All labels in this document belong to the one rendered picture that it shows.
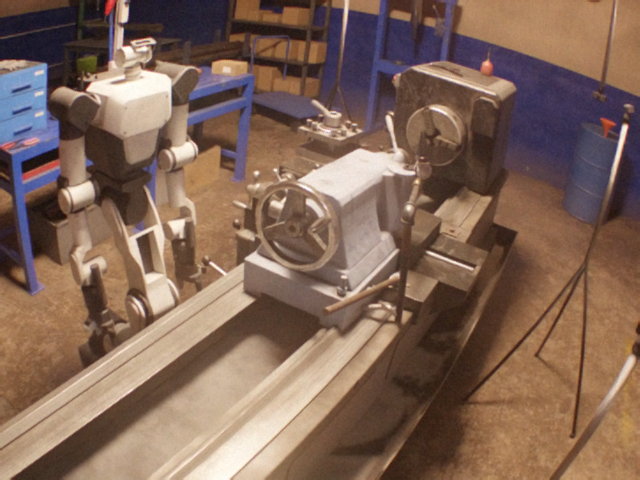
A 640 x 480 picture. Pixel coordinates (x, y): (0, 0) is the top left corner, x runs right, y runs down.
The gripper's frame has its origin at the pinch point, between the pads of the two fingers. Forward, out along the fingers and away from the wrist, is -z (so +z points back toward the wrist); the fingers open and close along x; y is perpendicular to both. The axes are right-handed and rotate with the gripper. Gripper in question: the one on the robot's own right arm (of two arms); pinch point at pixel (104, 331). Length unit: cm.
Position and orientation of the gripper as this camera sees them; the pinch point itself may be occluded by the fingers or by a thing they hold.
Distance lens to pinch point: 181.3
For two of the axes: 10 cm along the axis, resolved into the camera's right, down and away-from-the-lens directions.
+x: 8.2, 1.7, -5.5
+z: -0.5, -9.3, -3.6
